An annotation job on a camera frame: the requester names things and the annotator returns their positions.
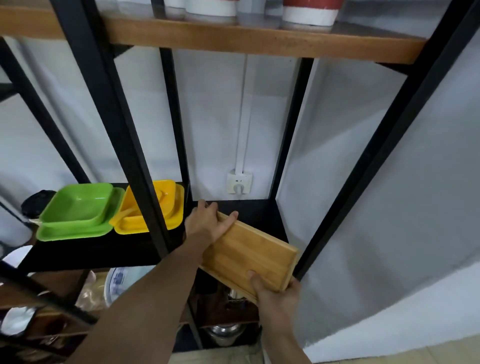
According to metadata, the person's right hand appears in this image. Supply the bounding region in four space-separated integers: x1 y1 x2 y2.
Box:
247 271 302 336

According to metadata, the black shelf board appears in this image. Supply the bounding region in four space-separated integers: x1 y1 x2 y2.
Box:
18 182 289 273

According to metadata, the person's left hand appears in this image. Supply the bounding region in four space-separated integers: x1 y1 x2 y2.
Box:
184 199 239 245

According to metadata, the rectangular bamboo tray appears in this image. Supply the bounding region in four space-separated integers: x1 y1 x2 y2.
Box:
200 211 301 305

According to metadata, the person's right forearm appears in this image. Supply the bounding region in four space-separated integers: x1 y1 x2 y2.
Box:
260 325 313 364

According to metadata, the steel pot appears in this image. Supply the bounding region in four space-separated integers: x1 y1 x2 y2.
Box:
207 324 247 347

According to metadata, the yellow square bowl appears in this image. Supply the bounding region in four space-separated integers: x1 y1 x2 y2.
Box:
122 180 177 220

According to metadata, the green square bowl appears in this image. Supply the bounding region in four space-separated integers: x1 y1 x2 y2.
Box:
38 183 114 227

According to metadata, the white plate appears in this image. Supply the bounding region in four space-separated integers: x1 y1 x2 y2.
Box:
1 245 34 269

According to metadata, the green square plate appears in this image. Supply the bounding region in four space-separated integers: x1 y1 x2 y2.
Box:
35 187 126 242

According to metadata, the yellow square plate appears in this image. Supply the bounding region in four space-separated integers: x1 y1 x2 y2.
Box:
112 184 185 236

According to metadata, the person's left forearm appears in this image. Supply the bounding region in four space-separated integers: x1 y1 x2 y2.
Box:
65 233 212 364

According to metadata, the red and white container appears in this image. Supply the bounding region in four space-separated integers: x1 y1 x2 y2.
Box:
282 0 344 27

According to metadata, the brown wooden shelf board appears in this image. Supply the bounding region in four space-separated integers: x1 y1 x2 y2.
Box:
0 5 429 65

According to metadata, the white wall socket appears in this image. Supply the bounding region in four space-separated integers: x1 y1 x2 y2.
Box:
226 169 253 196

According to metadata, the clear plastic bag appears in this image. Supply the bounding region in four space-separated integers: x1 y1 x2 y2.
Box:
76 271 110 313

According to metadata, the white cable conduit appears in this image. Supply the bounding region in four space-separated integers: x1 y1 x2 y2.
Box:
235 54 253 173

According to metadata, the black metal shelf rack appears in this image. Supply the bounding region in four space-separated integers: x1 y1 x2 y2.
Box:
0 0 480 355

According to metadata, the blue and white porcelain bowl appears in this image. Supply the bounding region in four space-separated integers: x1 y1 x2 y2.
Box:
106 267 151 309

